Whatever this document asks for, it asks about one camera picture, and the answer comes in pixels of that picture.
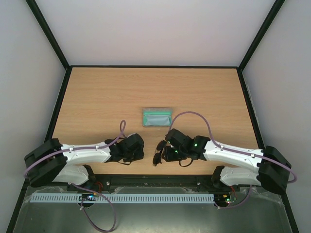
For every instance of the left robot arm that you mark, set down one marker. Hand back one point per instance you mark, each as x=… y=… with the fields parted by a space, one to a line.
x=53 y=162

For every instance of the light blue cleaning cloth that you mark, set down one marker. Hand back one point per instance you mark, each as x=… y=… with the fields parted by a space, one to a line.
x=157 y=120

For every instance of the grey glasses case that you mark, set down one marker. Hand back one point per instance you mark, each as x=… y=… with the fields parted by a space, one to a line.
x=157 y=111

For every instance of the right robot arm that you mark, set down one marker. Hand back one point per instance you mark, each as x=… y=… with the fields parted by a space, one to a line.
x=267 y=168

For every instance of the black aluminium frame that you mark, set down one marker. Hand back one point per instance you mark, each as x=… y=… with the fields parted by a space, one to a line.
x=68 y=68

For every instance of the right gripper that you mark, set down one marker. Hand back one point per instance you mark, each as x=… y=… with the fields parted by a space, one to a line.
x=166 y=151

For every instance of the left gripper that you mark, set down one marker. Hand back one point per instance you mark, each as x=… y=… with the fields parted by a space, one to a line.
x=140 y=155

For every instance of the black front mounting rail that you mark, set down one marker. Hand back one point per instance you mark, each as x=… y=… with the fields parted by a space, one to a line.
x=155 y=180

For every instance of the black round sunglasses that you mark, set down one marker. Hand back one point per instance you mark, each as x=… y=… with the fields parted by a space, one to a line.
x=160 y=153

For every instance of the light blue slotted cable duct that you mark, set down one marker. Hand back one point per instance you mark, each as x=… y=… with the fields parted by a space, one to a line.
x=122 y=198

